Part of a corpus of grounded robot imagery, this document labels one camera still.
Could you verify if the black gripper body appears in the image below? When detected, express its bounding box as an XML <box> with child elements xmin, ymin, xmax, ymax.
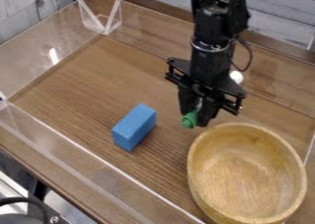
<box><xmin>165</xmin><ymin>41</ymin><xmax>245</xmax><ymax>115</ymax></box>

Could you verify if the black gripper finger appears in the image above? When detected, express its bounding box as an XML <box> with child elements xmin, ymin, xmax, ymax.
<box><xmin>179</xmin><ymin>87</ymin><xmax>197</xmax><ymax>115</ymax></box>
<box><xmin>196</xmin><ymin>98</ymin><xmax>221</xmax><ymax>127</ymax></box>

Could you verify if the green Expo marker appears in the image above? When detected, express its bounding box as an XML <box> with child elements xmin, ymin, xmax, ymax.
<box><xmin>181</xmin><ymin>70</ymin><xmax>244</xmax><ymax>130</ymax></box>

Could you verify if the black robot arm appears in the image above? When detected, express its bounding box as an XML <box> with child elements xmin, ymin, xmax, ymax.
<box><xmin>165</xmin><ymin>0</ymin><xmax>249</xmax><ymax>128</ymax></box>

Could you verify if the brown wooden bowl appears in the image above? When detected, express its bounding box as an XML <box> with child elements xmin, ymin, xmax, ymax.
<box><xmin>187</xmin><ymin>123</ymin><xmax>307</xmax><ymax>224</ymax></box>

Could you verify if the blue rectangular block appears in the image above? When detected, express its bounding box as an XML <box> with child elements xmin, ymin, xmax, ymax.
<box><xmin>112</xmin><ymin>104</ymin><xmax>157</xmax><ymax>151</ymax></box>

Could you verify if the clear acrylic barrier panel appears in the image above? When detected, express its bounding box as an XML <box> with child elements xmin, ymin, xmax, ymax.
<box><xmin>0</xmin><ymin>0</ymin><xmax>315</xmax><ymax>224</ymax></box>

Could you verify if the black cable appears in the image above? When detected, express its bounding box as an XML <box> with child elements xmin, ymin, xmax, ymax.
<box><xmin>0</xmin><ymin>195</ymin><xmax>44</xmax><ymax>224</ymax></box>

